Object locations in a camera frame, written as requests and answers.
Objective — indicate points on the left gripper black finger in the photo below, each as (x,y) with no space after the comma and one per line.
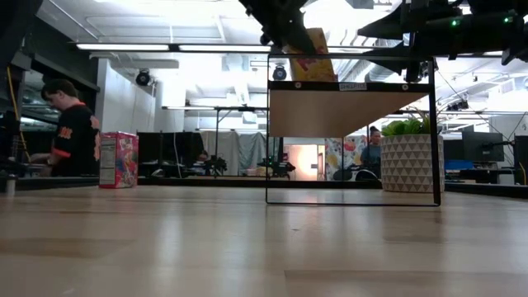
(303,39)

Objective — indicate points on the black device on tripod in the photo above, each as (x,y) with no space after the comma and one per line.
(214,165)

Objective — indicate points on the succulent in white patterned pot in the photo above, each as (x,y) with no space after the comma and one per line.
(406,165)

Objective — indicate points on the black background table frame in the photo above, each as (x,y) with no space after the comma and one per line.
(217,123)

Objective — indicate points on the black background robot arm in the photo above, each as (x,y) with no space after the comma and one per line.
(280,168)

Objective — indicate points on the black computer monitor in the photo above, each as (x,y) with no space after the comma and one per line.
(482,146)
(521,158)

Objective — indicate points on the wooden shelf with black frame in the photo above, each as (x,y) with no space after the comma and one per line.
(330,113)

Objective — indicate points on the blue box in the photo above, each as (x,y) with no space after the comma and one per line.
(458,165)

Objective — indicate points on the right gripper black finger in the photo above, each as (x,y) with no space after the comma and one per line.
(392,26)
(398,59)

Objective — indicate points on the small white post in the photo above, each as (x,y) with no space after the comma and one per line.
(10,185)

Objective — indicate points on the black round spotlight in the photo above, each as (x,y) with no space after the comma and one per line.
(143,77)
(279,73)

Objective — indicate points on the long ceiling light bar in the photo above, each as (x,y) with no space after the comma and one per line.
(123,47)

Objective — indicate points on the red Froot Loops cereal box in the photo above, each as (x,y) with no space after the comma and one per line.
(123,161)

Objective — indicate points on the yellow Pops cereal box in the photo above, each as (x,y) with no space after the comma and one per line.
(313,66)

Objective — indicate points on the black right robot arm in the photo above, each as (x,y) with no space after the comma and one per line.
(478,29)

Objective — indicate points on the black aluminium table frame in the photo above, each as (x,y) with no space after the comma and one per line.
(247,183)

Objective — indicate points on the colourful patterned cloth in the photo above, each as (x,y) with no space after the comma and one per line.
(346,154)

